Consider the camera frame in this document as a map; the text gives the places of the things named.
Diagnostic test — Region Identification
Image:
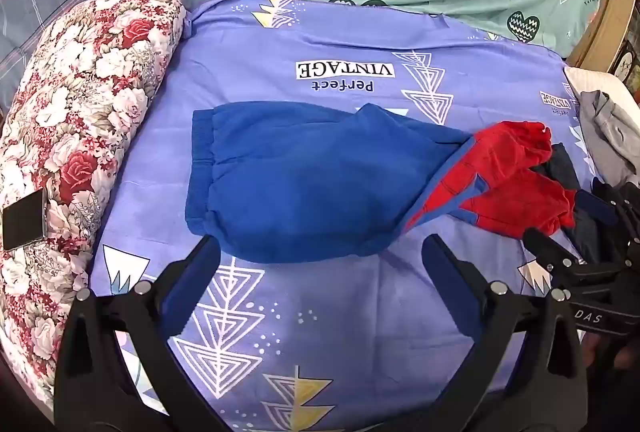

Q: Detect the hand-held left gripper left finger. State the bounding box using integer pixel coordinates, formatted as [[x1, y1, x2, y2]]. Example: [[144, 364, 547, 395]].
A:
[[54, 234, 236, 432]]

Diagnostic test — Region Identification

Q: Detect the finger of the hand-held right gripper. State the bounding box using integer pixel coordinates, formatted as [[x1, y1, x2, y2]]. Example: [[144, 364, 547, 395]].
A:
[[574, 181, 640, 263], [522, 227, 587, 283]]

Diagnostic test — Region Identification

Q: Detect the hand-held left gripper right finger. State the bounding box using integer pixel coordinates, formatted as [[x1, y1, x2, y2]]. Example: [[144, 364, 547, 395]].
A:
[[421, 234, 589, 432]]

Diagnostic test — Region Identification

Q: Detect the blue and red sweatshirt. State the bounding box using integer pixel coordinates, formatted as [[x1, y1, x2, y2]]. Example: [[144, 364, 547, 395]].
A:
[[184, 102, 578, 264]]

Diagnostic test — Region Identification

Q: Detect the dark navy garment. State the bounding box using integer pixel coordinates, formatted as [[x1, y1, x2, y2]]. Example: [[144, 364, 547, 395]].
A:
[[530, 142, 608, 263]]

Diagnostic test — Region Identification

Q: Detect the grey garment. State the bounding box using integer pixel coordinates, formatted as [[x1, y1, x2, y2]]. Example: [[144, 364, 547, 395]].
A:
[[577, 90, 640, 189]]

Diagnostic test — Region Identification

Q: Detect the white pillow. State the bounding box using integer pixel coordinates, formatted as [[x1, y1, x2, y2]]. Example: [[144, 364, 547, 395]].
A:
[[564, 66, 632, 105]]

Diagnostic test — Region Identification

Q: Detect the black smartphone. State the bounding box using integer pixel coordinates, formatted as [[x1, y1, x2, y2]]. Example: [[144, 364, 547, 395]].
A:
[[1, 188, 49, 253]]

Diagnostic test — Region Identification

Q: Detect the floral quilt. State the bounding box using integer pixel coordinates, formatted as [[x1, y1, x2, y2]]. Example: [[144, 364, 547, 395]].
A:
[[0, 0, 188, 408]]

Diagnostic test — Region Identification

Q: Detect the purple printed bedsheet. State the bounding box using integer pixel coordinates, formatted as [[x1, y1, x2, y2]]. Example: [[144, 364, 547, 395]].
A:
[[90, 0, 608, 432]]

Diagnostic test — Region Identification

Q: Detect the wooden bed frame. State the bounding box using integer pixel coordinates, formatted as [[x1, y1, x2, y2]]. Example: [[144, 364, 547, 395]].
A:
[[567, 0, 640, 77]]

